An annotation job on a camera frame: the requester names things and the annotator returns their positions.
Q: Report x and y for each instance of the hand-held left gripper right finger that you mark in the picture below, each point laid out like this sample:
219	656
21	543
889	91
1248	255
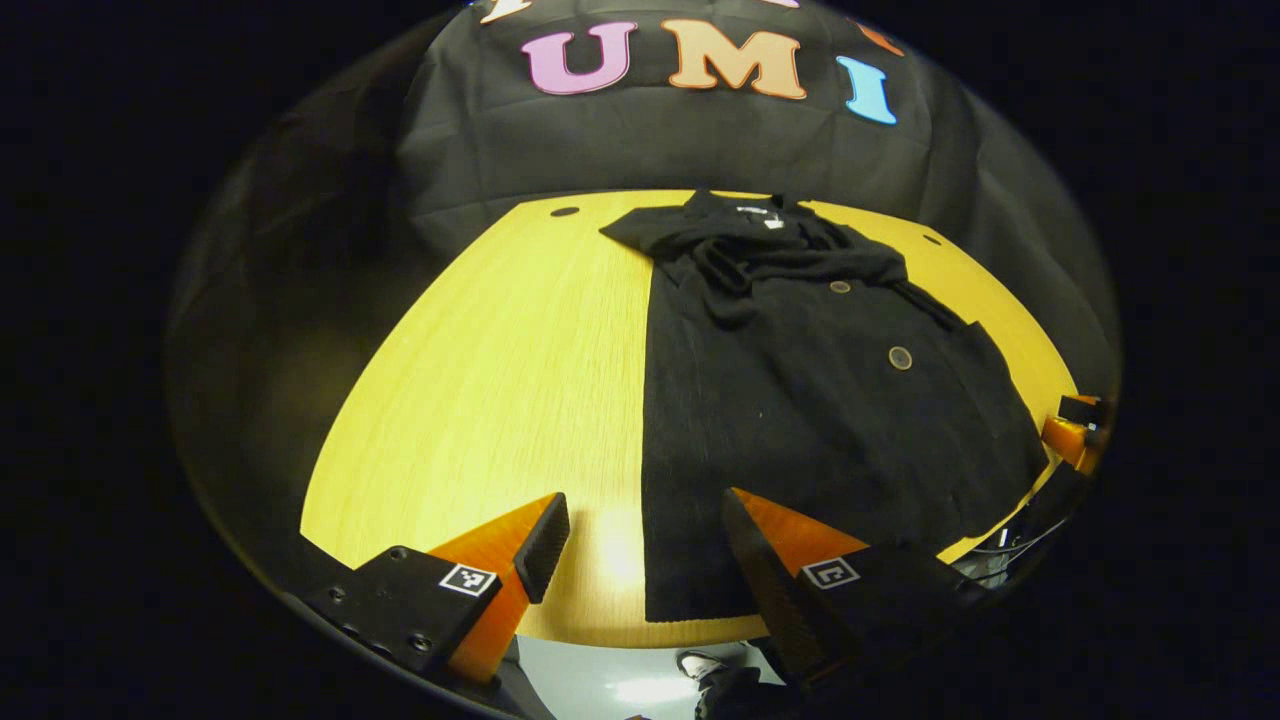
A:
770	590

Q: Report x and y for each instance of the black buttoned jacket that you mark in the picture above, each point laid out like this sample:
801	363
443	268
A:
800	420

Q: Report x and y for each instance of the person's white shoe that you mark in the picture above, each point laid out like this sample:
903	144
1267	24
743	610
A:
700	664

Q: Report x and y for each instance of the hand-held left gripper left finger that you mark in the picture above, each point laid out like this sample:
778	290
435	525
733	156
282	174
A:
545	545

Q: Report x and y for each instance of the black backdrop cloth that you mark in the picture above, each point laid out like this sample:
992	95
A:
620	140

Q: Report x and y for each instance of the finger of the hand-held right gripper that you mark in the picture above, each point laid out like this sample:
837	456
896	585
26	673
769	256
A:
1065	435

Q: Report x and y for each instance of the person's dark trousers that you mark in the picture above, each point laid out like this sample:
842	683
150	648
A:
745	697

